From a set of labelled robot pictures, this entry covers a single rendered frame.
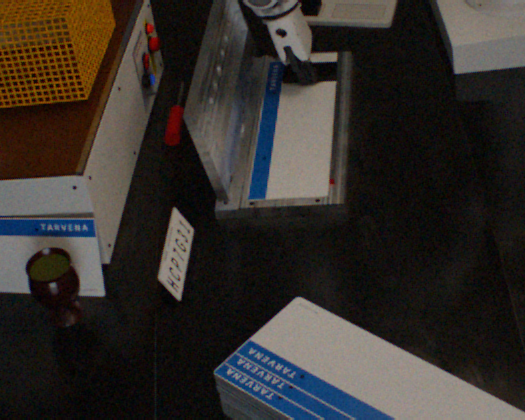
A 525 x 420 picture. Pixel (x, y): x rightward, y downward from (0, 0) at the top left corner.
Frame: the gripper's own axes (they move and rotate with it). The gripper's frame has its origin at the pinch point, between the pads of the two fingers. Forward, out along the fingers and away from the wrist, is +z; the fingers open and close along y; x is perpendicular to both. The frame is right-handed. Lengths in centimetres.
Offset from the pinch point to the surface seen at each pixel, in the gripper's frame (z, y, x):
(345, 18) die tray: 4.9, 25.1, -5.1
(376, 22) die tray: 6.2, 23.0, -11.3
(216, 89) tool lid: -11.1, -15.8, 11.0
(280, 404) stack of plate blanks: -4, -80, -3
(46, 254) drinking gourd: -13, -51, 34
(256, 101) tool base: 0.5, -4.6, 9.3
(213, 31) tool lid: -18.9, -9.4, 9.4
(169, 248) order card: -4.3, -45.7, 17.4
